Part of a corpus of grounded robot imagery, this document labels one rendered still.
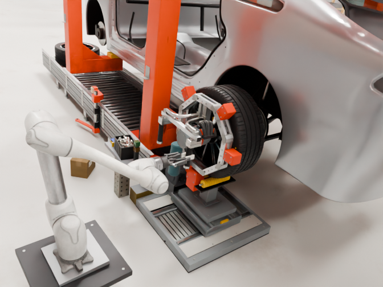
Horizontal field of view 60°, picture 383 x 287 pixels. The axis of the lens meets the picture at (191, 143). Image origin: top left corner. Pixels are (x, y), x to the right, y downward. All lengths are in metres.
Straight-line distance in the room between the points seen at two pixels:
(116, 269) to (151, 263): 0.48
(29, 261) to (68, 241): 0.33
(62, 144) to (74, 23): 2.73
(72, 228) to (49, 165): 0.35
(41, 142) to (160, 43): 1.17
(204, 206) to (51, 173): 1.27
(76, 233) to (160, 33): 1.38
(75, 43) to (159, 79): 1.94
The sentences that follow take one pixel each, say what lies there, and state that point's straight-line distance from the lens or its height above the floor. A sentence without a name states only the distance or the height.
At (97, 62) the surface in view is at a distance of 4.42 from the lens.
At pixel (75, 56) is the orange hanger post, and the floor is 0.73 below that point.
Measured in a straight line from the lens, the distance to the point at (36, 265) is 2.18.
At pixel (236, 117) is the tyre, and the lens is 2.14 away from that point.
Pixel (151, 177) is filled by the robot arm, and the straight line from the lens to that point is 1.76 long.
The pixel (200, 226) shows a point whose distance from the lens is 2.64.
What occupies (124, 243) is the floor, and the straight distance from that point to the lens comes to 2.65.
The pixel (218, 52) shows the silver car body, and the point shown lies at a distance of 2.72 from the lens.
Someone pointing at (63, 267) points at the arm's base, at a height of 0.34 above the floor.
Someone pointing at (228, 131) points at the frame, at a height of 0.99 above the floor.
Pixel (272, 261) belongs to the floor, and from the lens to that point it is 2.76.
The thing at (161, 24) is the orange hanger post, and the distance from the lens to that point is 2.39.
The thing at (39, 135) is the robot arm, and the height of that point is 1.15.
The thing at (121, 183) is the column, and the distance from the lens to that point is 2.96.
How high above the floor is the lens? 1.91
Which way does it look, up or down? 29 degrees down
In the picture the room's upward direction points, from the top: 9 degrees clockwise
